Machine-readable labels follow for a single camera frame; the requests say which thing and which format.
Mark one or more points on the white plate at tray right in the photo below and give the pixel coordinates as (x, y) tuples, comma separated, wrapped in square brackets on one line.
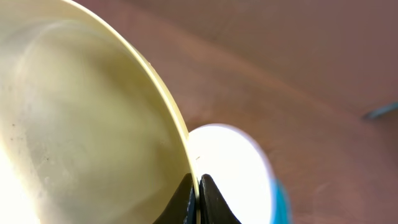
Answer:
[(240, 169)]

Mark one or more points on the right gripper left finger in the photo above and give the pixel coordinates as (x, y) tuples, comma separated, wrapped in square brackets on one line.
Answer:
[(181, 209)]

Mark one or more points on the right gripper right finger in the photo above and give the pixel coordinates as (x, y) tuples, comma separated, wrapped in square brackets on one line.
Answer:
[(213, 207)]

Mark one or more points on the yellow-green round plate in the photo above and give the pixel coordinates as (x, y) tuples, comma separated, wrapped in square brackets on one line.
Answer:
[(89, 131)]

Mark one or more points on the teal plastic serving tray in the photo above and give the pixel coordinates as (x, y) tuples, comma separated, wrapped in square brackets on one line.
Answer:
[(282, 213)]

